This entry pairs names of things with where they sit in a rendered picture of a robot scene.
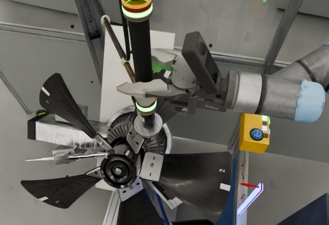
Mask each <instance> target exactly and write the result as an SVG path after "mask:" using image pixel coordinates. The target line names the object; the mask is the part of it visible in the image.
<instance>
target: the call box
mask: <svg viewBox="0 0 329 225"><path fill-rule="evenodd" d="M262 121H263V119H262V115H257V114H248V113H242V115H241V117H240V132H239V150H245V151H250V152H256V153H264V151H265V150H266V149H267V147H268V146H269V117H268V116H267V120H264V121H267V125H266V127H267V131H266V130H262V126H265V125H262ZM254 129H259V130H261V131H262V137H261V138H260V139H255V138H253V137H252V131H253V130H254ZM264 133H267V134H268V138H264V137H263V134H264Z"/></svg>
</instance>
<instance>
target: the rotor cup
mask: <svg viewBox="0 0 329 225"><path fill-rule="evenodd" d="M126 137H127V135H121V136H119V137H117V138H116V139H114V140H113V142H112V143H111V145H112V146H113V148H112V149H110V150H108V154H107V155H106V157H105V158H104V159H103V160H102V162H101V165H100V174H101V177H102V178H103V180H104V181H105V182H106V183H107V184H108V185H110V186H111V187H114V188H118V189H123V188H127V187H129V186H131V185H132V184H133V183H134V182H135V181H136V179H137V177H138V172H139V169H140V172H141V167H142V163H143V159H144V156H145V153H146V152H149V151H148V148H147V146H146V144H145V143H144V144H143V146H142V148H141V150H140V152H139V154H138V155H137V154H135V152H134V151H133V149H132V148H131V146H130V144H129V143H128V141H127V139H126ZM128 150H129V151H130V152H129V153H128V155H125V154H126V153H127V151H128ZM117 168H119V169H121V171H122V172H121V174H119V175H118V174H116V173H115V170H116V169H117ZM140 172H139V173H140Z"/></svg>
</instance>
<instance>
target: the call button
mask: <svg viewBox="0 0 329 225"><path fill-rule="evenodd" d="M252 137H253V138H255V139H260V138H261V137H262V131H261V130H259V129H254V130H253V131H252Z"/></svg>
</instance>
